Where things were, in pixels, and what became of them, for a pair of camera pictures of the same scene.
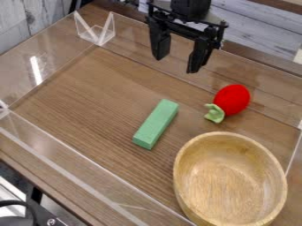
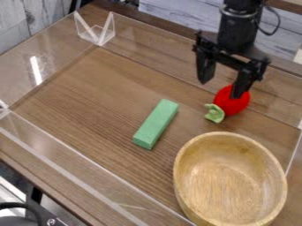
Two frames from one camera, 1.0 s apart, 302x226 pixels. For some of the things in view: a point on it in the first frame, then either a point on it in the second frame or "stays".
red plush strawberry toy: [230, 101] stays
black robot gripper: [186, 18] → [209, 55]
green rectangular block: [147, 134] stays
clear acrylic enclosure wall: [141, 144] stays
